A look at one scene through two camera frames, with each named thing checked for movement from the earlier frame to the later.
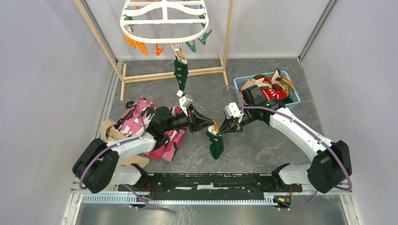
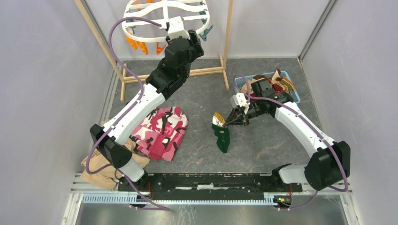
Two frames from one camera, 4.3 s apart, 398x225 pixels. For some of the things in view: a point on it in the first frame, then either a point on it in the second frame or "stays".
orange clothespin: x=141 y=45 stays
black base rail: x=211 y=186 stays
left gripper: x=197 y=121 to x=195 y=44
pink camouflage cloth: x=134 y=124 stays
